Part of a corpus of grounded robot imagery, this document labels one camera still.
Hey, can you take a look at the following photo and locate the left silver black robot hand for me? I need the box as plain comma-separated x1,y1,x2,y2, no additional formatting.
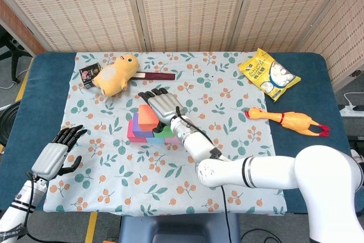
31,125,88,181

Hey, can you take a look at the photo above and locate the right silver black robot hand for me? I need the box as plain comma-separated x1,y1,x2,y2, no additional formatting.
138,87,187,133

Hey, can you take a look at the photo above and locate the orange foam cube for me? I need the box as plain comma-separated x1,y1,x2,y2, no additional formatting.
138,104,160,131

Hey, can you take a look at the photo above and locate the green foam cube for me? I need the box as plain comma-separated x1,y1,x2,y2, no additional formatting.
152,125,175,138

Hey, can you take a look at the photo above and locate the purple foam cube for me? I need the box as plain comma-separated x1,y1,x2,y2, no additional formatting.
131,112,156,138

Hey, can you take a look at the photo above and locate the hot pink foam cube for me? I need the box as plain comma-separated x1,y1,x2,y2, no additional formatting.
127,120,148,143

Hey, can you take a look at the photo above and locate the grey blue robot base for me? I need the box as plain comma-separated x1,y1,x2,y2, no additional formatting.
118,213,241,243

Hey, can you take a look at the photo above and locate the long dark red box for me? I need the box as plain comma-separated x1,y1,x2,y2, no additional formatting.
131,71,176,81

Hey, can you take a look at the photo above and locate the black round drum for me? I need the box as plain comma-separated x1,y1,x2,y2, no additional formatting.
0,103,20,146

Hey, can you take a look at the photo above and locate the yellow plush animal toy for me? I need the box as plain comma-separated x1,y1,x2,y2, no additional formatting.
92,53,139,97

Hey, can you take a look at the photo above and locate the dark blue table cover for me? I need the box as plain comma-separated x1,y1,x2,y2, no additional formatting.
0,52,358,215

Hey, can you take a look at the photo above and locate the floral print tablecloth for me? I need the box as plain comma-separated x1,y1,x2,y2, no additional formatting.
43,51,287,217

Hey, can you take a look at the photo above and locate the small black printed box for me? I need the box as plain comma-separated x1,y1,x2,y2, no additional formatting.
78,62,102,89

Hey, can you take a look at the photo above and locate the bamboo folding screen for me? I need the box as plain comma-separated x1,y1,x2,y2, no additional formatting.
0,0,364,90

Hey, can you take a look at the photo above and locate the yellow marshmallow bag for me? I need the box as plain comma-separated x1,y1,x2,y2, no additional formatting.
238,48,301,103

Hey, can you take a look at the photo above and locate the black office chair base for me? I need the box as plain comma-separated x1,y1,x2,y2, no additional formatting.
0,31,35,83

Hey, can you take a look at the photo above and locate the yellow rubber chicken toy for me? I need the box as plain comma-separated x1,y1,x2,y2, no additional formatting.
245,107,330,138

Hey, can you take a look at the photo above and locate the white power strip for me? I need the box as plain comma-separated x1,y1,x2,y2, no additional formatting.
340,105,364,118

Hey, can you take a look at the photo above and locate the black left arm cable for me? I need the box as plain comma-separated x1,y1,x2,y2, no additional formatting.
22,171,55,243

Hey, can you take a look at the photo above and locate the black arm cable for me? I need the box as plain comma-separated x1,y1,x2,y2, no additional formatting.
22,171,55,243
175,106,230,243

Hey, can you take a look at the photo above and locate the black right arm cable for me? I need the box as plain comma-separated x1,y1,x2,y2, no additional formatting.
175,106,230,243

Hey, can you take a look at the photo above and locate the black floor cable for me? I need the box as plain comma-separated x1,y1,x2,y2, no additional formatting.
241,227,282,243

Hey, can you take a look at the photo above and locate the white plug cable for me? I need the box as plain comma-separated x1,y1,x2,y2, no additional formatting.
343,92,364,108

